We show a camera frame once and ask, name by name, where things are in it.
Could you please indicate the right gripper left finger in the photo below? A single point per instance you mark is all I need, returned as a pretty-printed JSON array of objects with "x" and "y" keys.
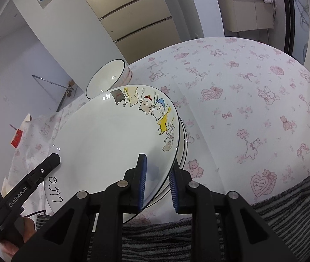
[{"x": 89, "y": 226}]

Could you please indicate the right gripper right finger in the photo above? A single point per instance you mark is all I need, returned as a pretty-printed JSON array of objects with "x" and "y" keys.
[{"x": 224, "y": 226}]

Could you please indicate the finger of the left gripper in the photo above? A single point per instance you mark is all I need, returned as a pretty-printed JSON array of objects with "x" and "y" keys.
[{"x": 38, "y": 174}]

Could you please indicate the white Life plate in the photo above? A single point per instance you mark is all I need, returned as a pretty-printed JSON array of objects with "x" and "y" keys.
[{"x": 61, "y": 185}]

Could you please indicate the white cartoon cat plate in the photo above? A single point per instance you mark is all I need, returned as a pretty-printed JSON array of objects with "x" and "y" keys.
[{"x": 114, "y": 128}]

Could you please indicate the white plate black rim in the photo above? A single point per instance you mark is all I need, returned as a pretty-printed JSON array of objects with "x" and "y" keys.
[{"x": 164, "y": 193}]

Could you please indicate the white bowl black rim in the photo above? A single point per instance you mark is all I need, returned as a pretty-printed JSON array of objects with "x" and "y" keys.
[{"x": 109, "y": 76}]

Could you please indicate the pink strawberry bowl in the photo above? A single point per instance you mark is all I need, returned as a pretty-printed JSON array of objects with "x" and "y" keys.
[{"x": 127, "y": 78}]

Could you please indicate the person left hand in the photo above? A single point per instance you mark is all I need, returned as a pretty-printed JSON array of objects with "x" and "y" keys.
[{"x": 8, "y": 249}]

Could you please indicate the red white cardboard box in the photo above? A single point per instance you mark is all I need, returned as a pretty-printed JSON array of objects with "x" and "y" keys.
[{"x": 15, "y": 141}]

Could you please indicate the striped grey shirt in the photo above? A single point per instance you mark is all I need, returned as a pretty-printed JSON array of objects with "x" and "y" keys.
[{"x": 287, "y": 214}]

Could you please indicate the metal pole leaning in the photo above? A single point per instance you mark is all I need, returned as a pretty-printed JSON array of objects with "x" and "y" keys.
[{"x": 55, "y": 91}]

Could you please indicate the small cardboard box floor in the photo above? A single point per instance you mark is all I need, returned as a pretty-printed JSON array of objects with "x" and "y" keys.
[{"x": 70, "y": 90}]

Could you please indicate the pink print white tablecloth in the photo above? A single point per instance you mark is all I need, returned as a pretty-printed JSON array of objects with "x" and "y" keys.
[{"x": 245, "y": 107}]

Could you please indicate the gold three-door refrigerator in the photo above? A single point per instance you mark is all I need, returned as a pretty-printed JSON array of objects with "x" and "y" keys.
[{"x": 137, "y": 27}]

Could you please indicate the beige bathroom vanity cabinet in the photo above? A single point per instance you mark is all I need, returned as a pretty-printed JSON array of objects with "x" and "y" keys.
[{"x": 246, "y": 15}]

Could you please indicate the black sliding door frame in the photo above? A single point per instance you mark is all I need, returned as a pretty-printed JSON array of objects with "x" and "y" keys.
[{"x": 289, "y": 7}]

